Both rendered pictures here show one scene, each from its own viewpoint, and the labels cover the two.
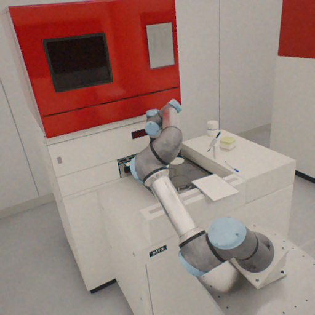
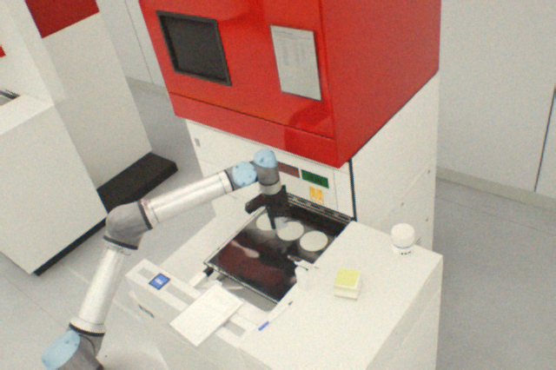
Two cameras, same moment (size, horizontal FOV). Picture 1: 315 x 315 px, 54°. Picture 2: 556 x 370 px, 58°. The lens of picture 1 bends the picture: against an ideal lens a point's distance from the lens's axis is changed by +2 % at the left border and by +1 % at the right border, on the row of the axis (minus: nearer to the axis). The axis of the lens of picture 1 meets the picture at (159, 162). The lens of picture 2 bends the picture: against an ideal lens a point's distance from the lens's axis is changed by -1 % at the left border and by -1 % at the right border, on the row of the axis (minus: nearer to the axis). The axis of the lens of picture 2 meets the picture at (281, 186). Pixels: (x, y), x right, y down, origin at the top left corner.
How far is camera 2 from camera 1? 185 cm
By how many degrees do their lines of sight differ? 60
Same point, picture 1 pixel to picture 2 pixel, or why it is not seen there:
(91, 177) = not seen: hidden behind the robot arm
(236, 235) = (45, 359)
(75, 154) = (212, 146)
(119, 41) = (234, 36)
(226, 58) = not seen: outside the picture
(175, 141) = (117, 224)
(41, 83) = (162, 56)
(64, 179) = (204, 164)
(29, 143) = not seen: hidden behind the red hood
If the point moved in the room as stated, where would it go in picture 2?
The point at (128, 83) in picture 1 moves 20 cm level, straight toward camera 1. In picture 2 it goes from (251, 97) to (197, 120)
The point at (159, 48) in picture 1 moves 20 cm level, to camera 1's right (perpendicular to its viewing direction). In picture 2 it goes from (293, 67) to (327, 92)
